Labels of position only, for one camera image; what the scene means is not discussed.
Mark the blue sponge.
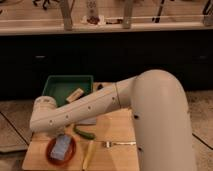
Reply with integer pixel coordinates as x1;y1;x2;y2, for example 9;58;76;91
50;134;71;160

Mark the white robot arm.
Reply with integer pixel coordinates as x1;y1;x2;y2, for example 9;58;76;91
30;69;197;171

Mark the beige block in tray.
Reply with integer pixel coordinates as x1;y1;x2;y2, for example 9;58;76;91
66;88;84;103

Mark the green plastic tray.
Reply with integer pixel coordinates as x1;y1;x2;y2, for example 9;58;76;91
42;75;93;107

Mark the green vegetable toy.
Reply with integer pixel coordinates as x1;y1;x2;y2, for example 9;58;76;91
73;125;96;140

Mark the silver fork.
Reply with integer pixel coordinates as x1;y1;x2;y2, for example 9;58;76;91
102;141;136;148

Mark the wooden board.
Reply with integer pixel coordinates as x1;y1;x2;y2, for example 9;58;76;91
21;82;141;171

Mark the yellow banana toy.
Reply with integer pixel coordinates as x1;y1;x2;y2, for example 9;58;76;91
82;140;94;171

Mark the right metal frame post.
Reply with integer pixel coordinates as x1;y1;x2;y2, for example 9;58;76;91
122;0;134;29

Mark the metal frame post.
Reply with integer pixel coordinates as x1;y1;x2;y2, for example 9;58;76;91
122;0;134;29
60;0;72;30

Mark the left metal frame post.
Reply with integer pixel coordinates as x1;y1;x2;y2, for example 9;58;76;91
60;0;72;30

